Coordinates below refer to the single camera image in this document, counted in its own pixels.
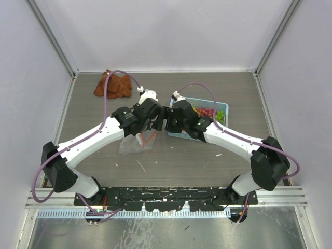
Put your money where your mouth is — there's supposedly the white slotted cable duct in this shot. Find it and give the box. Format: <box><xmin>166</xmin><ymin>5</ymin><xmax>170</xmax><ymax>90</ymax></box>
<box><xmin>36</xmin><ymin>208</ymin><xmax>231</xmax><ymax>219</ymax></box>

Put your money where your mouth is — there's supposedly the purple grape bunch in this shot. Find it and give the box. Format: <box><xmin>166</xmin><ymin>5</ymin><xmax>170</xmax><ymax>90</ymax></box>
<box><xmin>196</xmin><ymin>107</ymin><xmax>214</xmax><ymax>117</ymax></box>

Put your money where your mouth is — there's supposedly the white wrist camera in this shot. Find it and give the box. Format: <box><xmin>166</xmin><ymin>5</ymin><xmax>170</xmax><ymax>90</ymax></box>
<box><xmin>172</xmin><ymin>91</ymin><xmax>186</xmax><ymax>104</ymax></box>
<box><xmin>137</xmin><ymin>86</ymin><xmax>158</xmax><ymax>104</ymax></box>

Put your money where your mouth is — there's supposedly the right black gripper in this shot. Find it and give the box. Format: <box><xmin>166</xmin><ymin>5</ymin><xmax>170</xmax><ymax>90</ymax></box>
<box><xmin>152</xmin><ymin>106</ymin><xmax>188</xmax><ymax>133</ymax></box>

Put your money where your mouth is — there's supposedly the light blue plastic basket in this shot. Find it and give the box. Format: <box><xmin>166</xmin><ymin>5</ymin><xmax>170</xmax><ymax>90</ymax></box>
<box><xmin>167</xmin><ymin>97</ymin><xmax>229</xmax><ymax>141</ymax></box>

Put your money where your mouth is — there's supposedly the clear zip top bag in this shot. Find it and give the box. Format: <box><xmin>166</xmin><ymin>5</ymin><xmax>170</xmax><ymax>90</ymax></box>
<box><xmin>119</xmin><ymin>129</ymin><xmax>157</xmax><ymax>155</ymax></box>

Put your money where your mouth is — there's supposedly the aluminium frame post right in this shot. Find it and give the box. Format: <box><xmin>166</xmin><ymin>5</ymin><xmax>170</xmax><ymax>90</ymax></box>
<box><xmin>254</xmin><ymin>0</ymin><xmax>302</xmax><ymax>77</ymax></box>

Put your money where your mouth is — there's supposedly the brown cloth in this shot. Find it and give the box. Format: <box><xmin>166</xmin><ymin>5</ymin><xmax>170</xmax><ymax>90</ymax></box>
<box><xmin>94</xmin><ymin>69</ymin><xmax>132</xmax><ymax>99</ymax></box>

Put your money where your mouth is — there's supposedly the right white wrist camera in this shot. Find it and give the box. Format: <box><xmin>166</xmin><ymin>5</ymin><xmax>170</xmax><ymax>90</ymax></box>
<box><xmin>172</xmin><ymin>91</ymin><xmax>186</xmax><ymax>104</ymax></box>

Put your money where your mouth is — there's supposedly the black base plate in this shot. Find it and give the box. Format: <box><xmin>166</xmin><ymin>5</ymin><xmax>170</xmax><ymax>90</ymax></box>
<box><xmin>86</xmin><ymin>187</ymin><xmax>246</xmax><ymax>212</ymax></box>

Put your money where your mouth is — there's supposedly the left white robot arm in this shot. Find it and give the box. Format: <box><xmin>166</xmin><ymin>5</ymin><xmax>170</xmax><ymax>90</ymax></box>
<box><xmin>42</xmin><ymin>98</ymin><xmax>163</xmax><ymax>205</ymax></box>

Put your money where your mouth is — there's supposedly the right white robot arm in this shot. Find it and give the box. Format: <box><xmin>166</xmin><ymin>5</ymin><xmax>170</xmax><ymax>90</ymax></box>
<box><xmin>166</xmin><ymin>99</ymin><xmax>290</xmax><ymax>204</ymax></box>

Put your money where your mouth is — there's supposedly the green grape bunch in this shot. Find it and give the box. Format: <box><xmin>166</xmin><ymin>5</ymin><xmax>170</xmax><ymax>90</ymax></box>
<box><xmin>214</xmin><ymin>110</ymin><xmax>224</xmax><ymax>123</ymax></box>

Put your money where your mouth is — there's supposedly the aluminium frame post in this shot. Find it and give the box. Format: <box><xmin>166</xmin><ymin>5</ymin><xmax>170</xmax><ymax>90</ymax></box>
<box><xmin>254</xmin><ymin>0</ymin><xmax>302</xmax><ymax>77</ymax></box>
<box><xmin>25</xmin><ymin>0</ymin><xmax>77</xmax><ymax>77</ymax></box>

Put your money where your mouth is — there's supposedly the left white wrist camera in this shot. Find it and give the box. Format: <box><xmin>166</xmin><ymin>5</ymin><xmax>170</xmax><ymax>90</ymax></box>
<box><xmin>137</xmin><ymin>86</ymin><xmax>158</xmax><ymax>104</ymax></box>

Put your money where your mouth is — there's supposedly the aluminium frame post left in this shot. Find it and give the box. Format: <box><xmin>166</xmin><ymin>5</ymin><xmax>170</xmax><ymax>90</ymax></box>
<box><xmin>25</xmin><ymin>0</ymin><xmax>77</xmax><ymax>77</ymax></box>

